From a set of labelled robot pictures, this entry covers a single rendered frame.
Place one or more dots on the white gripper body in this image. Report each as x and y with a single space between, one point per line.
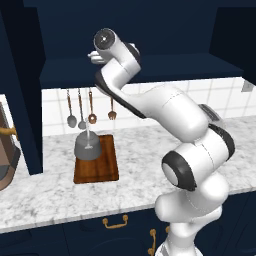
96 57

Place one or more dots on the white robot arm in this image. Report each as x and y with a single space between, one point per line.
173 110

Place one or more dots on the wooden tray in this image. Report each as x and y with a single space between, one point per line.
100 170

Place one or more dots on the dark blue base cabinet door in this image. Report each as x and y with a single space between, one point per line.
238 226
30 241

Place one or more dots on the copper hanging fork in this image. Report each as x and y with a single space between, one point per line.
112 115

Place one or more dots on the copper hanging spoon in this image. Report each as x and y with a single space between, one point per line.
92 118

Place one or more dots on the grey hanging spoon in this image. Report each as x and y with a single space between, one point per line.
71 120

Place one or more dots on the grey hanging ladle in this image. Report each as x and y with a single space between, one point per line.
81 124

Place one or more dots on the dark blue drawer front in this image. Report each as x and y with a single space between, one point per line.
86 238

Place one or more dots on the dark blue wall cabinet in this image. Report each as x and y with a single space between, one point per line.
173 40

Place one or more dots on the grey wall outlet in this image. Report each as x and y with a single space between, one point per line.
247 86

